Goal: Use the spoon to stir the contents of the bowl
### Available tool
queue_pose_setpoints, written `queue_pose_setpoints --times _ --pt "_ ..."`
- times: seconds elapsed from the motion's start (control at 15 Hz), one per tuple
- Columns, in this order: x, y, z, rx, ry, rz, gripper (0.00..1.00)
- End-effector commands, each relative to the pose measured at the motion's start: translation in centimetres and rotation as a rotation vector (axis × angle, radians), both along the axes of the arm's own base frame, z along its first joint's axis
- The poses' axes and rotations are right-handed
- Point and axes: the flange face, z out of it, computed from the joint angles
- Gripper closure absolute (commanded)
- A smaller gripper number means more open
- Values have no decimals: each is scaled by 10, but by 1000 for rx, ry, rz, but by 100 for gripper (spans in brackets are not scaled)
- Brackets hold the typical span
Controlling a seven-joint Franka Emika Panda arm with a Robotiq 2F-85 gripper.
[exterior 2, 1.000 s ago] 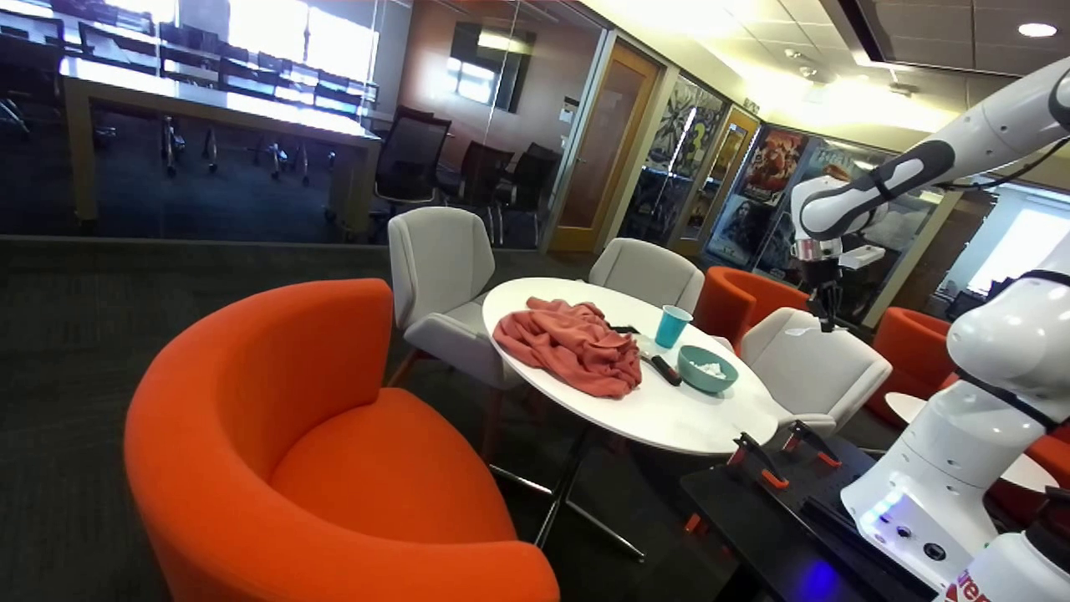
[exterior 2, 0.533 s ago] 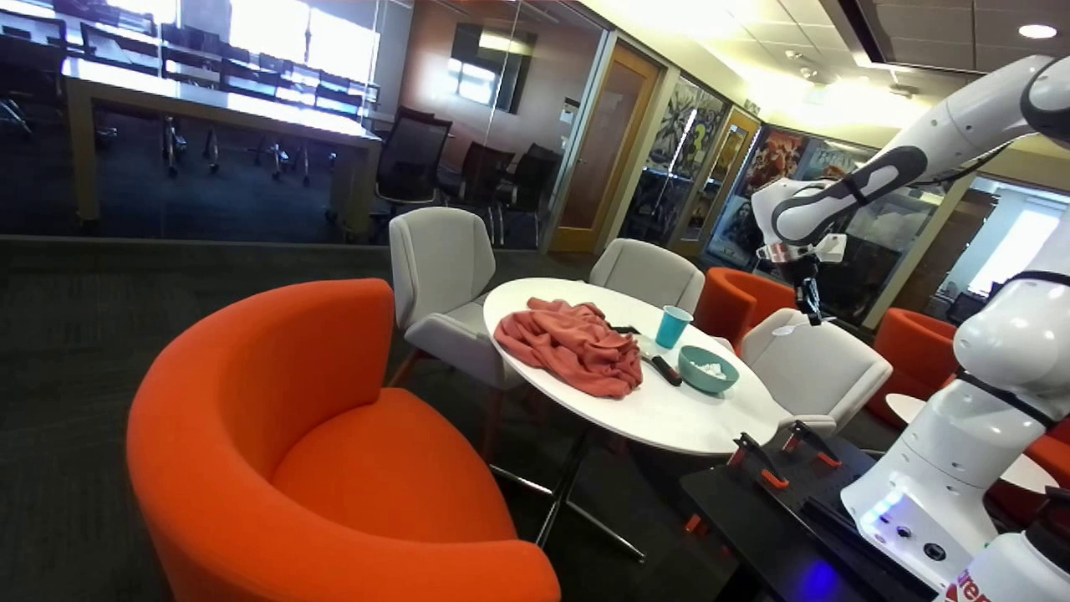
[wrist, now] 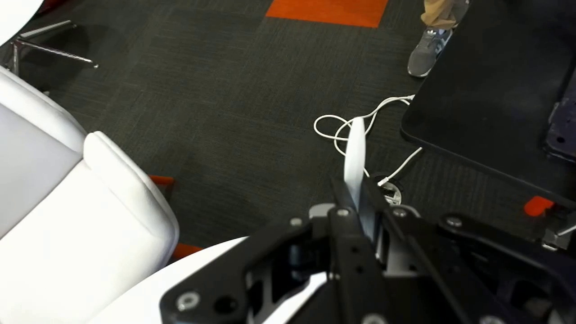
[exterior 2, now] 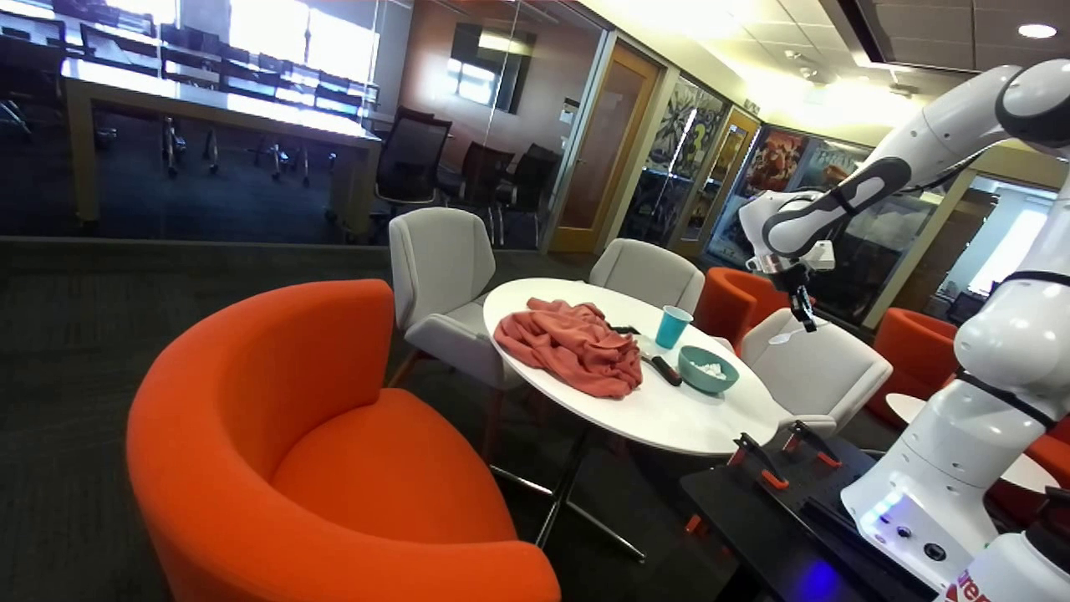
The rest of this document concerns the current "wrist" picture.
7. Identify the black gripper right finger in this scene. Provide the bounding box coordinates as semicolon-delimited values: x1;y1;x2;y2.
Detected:
360;177;576;324

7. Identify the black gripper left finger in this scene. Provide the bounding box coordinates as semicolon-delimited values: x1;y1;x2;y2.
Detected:
159;204;394;324

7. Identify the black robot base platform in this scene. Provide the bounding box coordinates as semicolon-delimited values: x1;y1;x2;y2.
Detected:
400;0;576;208

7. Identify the grey shoe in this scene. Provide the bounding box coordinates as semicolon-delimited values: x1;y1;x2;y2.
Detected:
405;0;472;78

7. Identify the white tub armchair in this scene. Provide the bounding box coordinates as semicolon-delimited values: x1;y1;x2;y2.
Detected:
0;64;200;324

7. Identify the orange-handled clamp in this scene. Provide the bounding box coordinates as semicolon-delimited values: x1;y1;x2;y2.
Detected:
522;194;556;219

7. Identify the white floor cable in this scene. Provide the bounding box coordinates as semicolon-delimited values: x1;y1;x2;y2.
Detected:
312;93;425;186

